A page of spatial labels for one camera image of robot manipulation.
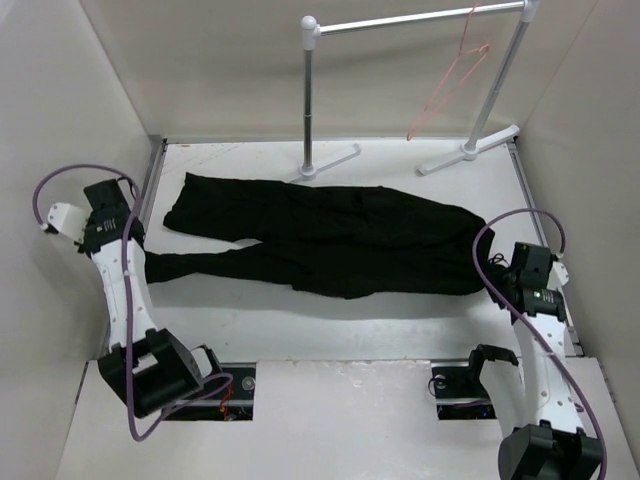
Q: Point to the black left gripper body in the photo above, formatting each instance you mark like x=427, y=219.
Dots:
x=89, y=221

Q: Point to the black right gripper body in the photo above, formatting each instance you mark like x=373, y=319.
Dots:
x=509, y=278

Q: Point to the black trousers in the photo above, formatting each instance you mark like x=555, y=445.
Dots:
x=337, y=241

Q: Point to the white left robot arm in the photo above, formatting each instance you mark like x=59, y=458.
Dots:
x=142, y=358

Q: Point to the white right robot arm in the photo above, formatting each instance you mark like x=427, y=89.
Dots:
x=543, y=436

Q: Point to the white clothes rack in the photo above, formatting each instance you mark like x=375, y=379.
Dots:
x=404, y=91

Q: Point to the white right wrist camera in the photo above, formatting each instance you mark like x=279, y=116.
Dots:
x=558, y=276

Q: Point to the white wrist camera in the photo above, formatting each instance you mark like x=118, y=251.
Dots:
x=558, y=276
x=66, y=219

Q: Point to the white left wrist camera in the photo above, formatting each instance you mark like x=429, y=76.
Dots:
x=66, y=219

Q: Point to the left aluminium frame rail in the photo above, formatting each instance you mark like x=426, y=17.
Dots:
x=149, y=188

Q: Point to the pink wire hanger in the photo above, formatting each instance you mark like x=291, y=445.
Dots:
x=466, y=62

